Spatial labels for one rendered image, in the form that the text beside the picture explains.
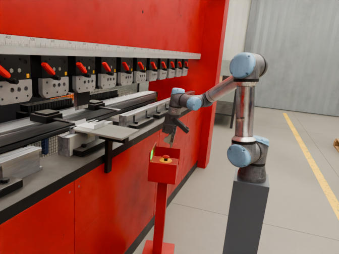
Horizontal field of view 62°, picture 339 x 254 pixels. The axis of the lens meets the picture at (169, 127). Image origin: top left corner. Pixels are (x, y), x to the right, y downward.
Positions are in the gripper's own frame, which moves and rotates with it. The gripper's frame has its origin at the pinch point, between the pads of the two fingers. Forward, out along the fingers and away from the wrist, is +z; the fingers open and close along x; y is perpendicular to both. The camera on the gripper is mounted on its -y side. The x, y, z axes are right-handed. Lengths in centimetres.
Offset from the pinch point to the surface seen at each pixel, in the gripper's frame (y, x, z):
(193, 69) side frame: 2, -180, -38
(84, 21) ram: 46, 34, -61
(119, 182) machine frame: 24.3, 19.3, 21.1
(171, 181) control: -4.2, 15.1, 15.5
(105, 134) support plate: 28, 43, -14
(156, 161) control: 6.2, 13.0, 6.4
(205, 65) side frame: -12, -177, -44
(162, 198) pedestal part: -0.4, 8.1, 31.4
